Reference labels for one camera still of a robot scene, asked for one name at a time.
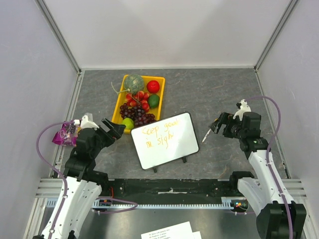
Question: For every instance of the red strawberries bunch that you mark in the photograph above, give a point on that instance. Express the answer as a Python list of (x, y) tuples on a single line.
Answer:
[(139, 99)]

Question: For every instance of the red apple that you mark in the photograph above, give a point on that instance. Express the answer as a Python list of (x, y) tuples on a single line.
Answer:
[(153, 86)]

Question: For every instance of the green pear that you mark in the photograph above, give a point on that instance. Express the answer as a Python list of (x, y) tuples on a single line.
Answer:
[(129, 123)]

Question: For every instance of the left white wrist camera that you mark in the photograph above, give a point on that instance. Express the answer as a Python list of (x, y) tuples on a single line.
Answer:
[(86, 122)]

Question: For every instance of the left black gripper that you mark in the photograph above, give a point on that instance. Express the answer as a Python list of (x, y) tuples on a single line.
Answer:
[(111, 135)]

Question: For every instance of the green netted melon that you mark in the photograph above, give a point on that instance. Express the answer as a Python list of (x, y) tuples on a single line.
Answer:
[(134, 83)]

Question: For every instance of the purple snack bag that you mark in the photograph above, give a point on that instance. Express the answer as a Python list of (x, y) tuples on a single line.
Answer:
[(67, 135)]

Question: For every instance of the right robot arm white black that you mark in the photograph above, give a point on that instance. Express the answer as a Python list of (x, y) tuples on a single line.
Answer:
[(278, 215)]

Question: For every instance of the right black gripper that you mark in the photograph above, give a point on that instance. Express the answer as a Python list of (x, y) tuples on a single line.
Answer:
[(225, 125)]

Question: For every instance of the white slotted cable duct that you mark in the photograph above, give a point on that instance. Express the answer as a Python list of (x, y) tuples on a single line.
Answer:
[(226, 204)]

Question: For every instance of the white paper sheets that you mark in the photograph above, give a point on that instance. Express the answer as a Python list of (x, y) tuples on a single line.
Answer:
[(179, 231)]

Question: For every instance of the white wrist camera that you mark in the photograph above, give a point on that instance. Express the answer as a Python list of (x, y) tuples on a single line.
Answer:
[(86, 122), (242, 107)]

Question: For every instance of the white whiteboard marker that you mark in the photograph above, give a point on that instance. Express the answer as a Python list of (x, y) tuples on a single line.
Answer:
[(206, 135)]

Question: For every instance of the green mango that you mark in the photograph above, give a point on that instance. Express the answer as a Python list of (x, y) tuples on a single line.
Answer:
[(153, 101)]

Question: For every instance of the dark red grapes bunch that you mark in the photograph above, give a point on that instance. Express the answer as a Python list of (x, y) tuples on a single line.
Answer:
[(137, 114)]

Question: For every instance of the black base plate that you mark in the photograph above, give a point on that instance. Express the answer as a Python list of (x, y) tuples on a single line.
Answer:
[(170, 191)]

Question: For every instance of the small whiteboard black frame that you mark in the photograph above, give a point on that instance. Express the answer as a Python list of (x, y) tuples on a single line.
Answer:
[(165, 140)]

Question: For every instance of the yellow plastic tray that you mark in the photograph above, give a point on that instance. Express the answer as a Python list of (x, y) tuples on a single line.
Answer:
[(121, 99)]

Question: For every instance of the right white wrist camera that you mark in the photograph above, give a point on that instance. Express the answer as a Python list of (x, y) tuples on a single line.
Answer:
[(242, 107)]

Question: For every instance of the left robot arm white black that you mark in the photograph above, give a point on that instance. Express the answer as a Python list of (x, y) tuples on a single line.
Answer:
[(81, 184)]

